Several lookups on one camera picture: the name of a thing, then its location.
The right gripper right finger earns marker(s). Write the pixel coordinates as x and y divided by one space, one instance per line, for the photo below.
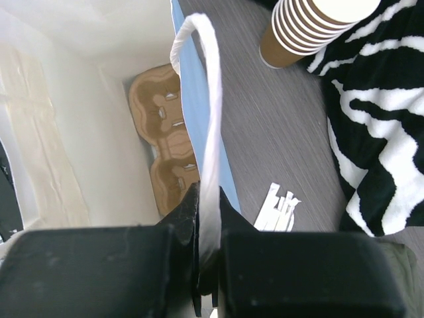
232 221

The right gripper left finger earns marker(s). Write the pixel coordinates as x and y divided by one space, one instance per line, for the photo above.
183 294

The light blue paper bag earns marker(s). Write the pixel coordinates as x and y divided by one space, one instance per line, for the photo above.
66 125

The bundle of white wrapped straws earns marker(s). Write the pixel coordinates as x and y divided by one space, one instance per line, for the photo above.
277 212

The olive green cloth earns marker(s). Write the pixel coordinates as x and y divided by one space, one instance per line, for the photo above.
404 267

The zebra print pillow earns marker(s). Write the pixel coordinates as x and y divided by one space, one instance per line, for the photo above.
372 84

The stack of paper cups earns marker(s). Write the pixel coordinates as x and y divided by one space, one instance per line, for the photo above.
300 28

